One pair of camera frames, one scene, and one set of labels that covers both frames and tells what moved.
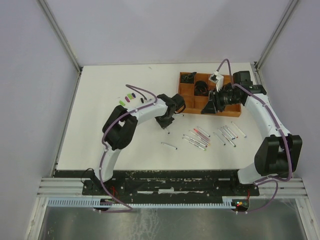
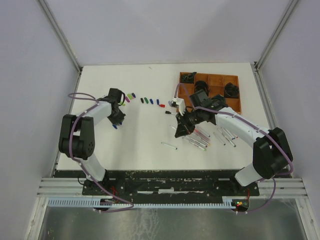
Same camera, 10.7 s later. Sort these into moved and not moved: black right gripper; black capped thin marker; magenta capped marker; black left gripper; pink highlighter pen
Moved: black left gripper; black right gripper
Not moved: pink highlighter pen; black capped thin marker; magenta capped marker
